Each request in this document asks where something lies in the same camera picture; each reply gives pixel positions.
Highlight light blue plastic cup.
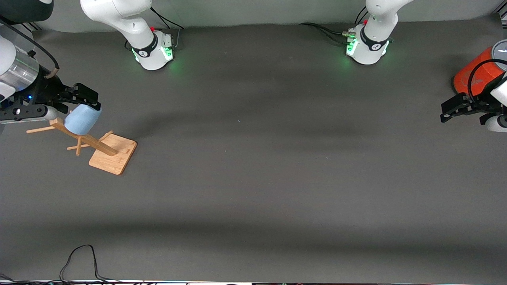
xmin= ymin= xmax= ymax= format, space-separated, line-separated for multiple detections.
xmin=64 ymin=103 xmax=102 ymax=136

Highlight wooden cup holder stand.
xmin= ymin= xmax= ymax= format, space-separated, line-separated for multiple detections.
xmin=26 ymin=118 xmax=138 ymax=175

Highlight orange cylindrical container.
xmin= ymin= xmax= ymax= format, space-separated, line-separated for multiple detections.
xmin=453 ymin=40 xmax=507 ymax=99

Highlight dark grey table mat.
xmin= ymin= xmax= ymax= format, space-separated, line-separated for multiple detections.
xmin=0 ymin=14 xmax=507 ymax=282

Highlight black right arm base cables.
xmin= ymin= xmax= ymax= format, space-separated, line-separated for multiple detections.
xmin=150 ymin=6 xmax=185 ymax=50

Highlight black arm base cables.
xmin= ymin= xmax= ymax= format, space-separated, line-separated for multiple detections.
xmin=150 ymin=6 xmax=185 ymax=50
xmin=298 ymin=6 xmax=371 ymax=45

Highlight black looped cable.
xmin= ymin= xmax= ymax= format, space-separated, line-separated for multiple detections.
xmin=59 ymin=244 xmax=119 ymax=283

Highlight black left arm base cables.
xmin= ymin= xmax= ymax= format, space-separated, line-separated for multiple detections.
xmin=298 ymin=6 xmax=371 ymax=45

